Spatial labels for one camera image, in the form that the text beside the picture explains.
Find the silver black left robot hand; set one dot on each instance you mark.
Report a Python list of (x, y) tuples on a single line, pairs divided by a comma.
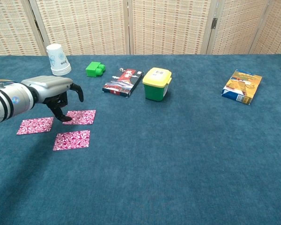
[(51, 84)]

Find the pink patterned card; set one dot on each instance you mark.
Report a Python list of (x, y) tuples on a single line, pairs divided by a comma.
[(35, 126), (71, 140), (84, 117)]

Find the white paper cup stack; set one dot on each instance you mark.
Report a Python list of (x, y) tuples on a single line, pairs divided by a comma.
[(57, 58)]

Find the green toy brick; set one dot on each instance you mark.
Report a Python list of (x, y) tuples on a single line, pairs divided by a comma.
[(91, 69)]

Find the black metal screen hinge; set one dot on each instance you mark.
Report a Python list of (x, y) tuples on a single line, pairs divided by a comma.
[(36, 25), (214, 23)]

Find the woven folding screen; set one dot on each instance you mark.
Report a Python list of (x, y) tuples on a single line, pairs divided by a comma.
[(84, 23)]

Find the black red card box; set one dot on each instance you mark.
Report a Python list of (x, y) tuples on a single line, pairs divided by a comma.
[(123, 82)]

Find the green bin yellow lid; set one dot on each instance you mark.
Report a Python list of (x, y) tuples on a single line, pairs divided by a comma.
[(155, 91)]

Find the yellow blue snack box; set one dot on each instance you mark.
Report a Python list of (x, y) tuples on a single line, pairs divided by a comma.
[(242, 85)]

